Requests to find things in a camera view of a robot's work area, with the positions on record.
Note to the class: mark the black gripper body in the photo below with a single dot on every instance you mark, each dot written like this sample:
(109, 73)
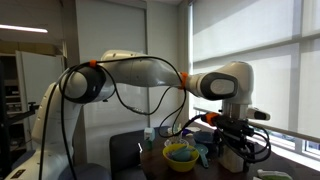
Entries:
(233, 128)

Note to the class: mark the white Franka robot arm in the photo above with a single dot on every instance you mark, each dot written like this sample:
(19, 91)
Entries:
(140, 71)

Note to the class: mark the dark blue bowl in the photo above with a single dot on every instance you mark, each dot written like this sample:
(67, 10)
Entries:
(202, 136)

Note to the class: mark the yellow bowl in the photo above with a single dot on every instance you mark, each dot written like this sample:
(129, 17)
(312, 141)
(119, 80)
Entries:
(180, 164)

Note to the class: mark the glass jar with beige contents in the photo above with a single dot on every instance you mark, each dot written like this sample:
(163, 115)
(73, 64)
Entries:
(231, 160)

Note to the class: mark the teal measuring cup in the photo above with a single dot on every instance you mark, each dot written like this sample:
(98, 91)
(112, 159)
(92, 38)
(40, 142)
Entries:
(181, 154)
(202, 151)

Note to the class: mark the blue round lid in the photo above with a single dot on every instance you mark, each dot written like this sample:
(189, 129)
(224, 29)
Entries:
(187, 132)

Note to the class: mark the white patterned mug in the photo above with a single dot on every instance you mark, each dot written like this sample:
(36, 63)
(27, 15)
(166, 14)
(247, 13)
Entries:
(175, 141)

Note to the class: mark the light blue toy carton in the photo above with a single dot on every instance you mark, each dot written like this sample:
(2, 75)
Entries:
(149, 133)

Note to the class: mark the green toy object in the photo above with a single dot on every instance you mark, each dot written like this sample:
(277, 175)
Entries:
(149, 145)

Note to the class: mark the white roller blind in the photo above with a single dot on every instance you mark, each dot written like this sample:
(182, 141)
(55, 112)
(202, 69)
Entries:
(311, 66)
(243, 36)

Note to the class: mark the black chair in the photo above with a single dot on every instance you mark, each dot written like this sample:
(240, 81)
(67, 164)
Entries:
(125, 150)

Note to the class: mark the white freestanding whiteboard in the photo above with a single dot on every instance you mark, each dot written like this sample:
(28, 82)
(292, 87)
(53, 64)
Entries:
(40, 80)

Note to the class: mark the black clamp stand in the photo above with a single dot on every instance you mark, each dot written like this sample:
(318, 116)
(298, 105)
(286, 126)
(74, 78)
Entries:
(31, 106)

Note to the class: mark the dark storage shelf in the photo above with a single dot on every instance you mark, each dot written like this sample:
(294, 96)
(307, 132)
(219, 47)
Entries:
(8, 100)

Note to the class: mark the ceiling strip light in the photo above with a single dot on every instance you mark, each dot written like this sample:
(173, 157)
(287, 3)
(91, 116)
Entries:
(23, 29)

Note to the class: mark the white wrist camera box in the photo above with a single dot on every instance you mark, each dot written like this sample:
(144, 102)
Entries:
(258, 115)

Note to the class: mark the white window frame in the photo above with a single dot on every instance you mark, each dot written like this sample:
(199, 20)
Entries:
(297, 83)

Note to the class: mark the white wall panel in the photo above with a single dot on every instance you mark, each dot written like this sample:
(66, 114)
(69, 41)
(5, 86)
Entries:
(111, 50)

